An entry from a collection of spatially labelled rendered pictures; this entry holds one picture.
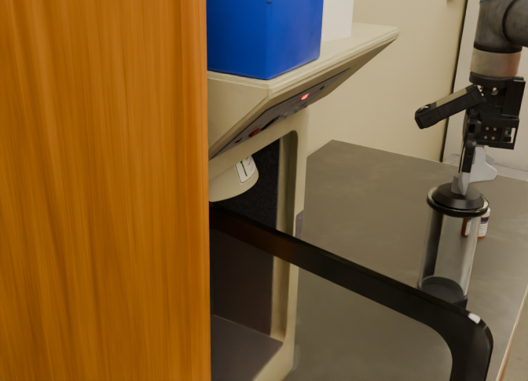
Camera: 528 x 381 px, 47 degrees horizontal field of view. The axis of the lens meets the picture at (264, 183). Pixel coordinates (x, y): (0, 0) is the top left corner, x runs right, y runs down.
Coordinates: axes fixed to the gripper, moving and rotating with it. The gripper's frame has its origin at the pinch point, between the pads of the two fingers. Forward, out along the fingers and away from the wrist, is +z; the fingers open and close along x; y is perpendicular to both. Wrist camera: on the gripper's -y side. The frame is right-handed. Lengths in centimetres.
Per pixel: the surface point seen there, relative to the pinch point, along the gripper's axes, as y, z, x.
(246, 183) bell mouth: -29, -13, -39
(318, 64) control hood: -19, -31, -51
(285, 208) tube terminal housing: -26.2, -3.6, -26.0
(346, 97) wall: -33, 16, 102
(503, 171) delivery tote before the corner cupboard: 42, 87, 231
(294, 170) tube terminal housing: -25.2, -9.7, -25.8
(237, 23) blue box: -24, -36, -58
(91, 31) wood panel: -33, -36, -65
